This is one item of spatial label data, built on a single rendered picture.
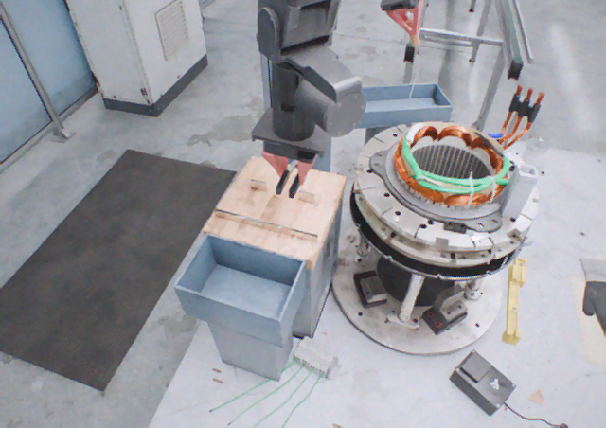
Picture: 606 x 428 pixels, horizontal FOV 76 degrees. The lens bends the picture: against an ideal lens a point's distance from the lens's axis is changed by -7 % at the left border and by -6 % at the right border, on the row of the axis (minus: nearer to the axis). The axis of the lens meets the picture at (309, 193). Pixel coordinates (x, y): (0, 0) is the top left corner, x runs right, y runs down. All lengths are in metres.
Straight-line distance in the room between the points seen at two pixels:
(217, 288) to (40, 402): 1.31
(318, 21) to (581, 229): 0.97
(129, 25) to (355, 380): 2.34
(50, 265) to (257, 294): 1.67
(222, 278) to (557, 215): 0.90
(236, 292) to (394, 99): 0.62
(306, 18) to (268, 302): 0.44
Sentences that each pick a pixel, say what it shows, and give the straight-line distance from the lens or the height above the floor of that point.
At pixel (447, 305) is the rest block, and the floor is 0.84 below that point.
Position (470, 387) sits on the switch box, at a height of 0.81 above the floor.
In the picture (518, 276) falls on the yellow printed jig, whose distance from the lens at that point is 1.04.
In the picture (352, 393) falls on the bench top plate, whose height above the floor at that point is 0.78.
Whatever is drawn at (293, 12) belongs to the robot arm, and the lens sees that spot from 0.43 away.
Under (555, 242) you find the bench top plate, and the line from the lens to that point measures 1.19.
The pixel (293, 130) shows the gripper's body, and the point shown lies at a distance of 0.53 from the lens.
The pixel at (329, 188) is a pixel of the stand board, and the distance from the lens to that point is 0.73.
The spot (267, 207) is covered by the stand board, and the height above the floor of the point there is 1.07.
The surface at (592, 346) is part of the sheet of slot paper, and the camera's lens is 1.05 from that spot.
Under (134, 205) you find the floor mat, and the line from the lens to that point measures 2.34.
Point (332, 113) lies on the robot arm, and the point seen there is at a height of 1.33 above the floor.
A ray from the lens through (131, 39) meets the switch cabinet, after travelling 2.74.
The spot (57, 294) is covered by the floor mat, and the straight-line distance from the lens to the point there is 2.14.
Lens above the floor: 1.57
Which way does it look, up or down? 45 degrees down
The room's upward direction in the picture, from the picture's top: straight up
